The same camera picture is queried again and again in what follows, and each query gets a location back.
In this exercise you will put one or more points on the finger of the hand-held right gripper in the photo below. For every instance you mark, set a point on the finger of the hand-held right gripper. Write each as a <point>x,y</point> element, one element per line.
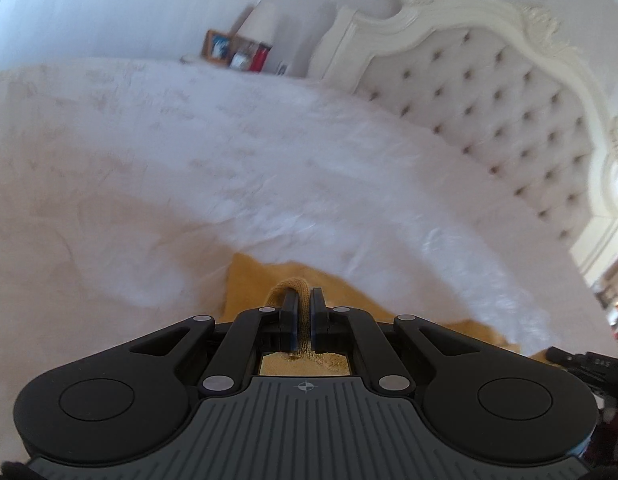
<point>561,356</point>

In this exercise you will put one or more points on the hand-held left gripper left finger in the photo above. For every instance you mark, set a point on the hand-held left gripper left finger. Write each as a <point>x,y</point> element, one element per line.
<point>290,322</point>

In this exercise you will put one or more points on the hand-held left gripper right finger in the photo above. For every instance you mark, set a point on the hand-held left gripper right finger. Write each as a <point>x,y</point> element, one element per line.
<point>317,322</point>

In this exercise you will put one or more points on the yellow knit sweater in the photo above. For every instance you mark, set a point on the yellow knit sweater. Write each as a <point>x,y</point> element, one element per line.
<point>254,285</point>

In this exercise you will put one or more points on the bedside clutter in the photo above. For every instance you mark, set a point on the bedside clutter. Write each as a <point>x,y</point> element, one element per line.
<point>614,310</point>

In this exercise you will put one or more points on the white patterned bedspread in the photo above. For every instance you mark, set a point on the white patterned bedspread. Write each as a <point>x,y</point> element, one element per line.
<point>189,170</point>

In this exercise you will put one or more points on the small white bedside item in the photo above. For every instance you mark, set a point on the small white bedside item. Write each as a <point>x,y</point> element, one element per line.
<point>282,67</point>

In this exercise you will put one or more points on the tufted cream headboard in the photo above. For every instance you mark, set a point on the tufted cream headboard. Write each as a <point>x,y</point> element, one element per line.
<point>489,110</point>

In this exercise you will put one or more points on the red bottle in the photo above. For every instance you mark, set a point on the red bottle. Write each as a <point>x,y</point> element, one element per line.
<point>259,57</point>

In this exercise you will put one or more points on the white shade table lamp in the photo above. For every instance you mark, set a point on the white shade table lamp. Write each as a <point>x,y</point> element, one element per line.
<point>259,22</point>

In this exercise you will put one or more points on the small photo frame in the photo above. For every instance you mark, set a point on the small photo frame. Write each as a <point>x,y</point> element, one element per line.
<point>243,55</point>

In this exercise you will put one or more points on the wooden picture frame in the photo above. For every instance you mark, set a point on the wooden picture frame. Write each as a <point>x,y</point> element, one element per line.
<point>216,47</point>

